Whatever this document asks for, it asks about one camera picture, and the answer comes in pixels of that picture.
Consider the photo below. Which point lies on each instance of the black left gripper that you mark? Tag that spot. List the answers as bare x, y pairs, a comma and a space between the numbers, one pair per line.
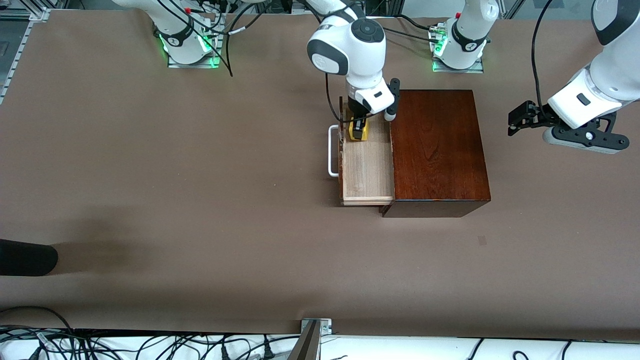
541, 116

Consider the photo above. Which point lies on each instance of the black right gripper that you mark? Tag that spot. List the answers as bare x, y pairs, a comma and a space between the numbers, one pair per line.
356, 109

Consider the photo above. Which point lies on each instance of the yellow cube block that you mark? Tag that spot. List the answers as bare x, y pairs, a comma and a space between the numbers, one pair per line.
368, 132

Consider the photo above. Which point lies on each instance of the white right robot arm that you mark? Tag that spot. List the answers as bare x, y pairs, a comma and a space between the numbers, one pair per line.
350, 50

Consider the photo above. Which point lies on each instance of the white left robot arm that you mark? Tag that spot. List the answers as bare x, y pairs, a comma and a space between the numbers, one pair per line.
615, 75

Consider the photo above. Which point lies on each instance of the dark brown wooden cabinet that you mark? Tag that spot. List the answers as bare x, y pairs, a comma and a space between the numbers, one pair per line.
440, 150

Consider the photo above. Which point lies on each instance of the aluminium equipment rack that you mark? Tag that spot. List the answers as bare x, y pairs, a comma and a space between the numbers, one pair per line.
400, 6

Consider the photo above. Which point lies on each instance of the brown paper table cover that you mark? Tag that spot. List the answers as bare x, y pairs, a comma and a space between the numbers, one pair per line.
275, 250

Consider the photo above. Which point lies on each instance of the black cylinder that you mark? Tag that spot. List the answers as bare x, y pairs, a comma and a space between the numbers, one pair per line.
25, 257

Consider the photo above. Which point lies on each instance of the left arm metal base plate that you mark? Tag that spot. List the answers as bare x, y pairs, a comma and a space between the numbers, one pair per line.
450, 70

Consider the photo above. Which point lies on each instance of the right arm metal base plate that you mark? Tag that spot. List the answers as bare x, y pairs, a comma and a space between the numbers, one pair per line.
175, 65

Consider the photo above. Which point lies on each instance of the silver metal bracket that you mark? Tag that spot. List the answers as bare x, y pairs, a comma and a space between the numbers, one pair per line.
325, 326

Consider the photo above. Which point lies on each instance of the dark metal post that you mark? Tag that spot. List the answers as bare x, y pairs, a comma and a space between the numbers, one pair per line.
306, 347

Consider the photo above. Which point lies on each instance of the aluminium frame rail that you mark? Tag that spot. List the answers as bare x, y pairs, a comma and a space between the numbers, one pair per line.
15, 60

